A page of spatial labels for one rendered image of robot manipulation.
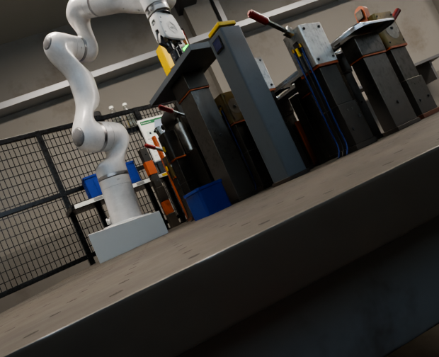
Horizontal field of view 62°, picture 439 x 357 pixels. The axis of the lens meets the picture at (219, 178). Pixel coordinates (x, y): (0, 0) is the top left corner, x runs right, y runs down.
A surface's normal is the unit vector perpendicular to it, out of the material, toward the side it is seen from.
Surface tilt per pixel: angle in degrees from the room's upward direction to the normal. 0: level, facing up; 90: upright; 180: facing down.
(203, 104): 90
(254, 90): 90
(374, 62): 90
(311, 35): 90
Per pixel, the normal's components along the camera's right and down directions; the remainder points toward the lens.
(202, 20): 0.17, -0.14
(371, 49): 0.47, -0.26
